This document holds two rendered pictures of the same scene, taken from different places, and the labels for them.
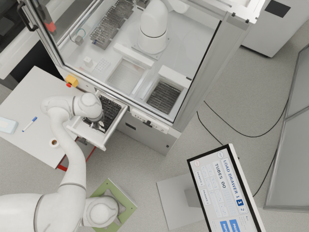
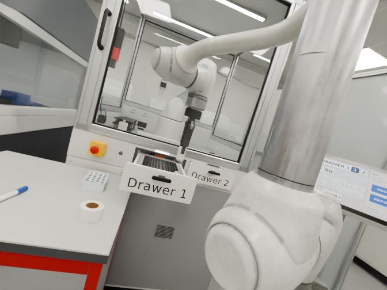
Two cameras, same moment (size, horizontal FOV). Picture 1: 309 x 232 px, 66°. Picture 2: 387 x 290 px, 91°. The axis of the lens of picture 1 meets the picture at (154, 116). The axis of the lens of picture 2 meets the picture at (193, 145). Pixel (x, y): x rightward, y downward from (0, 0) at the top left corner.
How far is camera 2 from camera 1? 155 cm
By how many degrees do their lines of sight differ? 67
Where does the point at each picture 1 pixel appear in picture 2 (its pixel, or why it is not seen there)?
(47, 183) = not seen: outside the picture
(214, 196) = (336, 186)
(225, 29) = (292, 10)
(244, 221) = (378, 178)
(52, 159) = (93, 240)
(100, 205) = not seen: hidden behind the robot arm
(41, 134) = (45, 208)
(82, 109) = (208, 67)
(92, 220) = (326, 197)
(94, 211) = not seen: hidden behind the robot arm
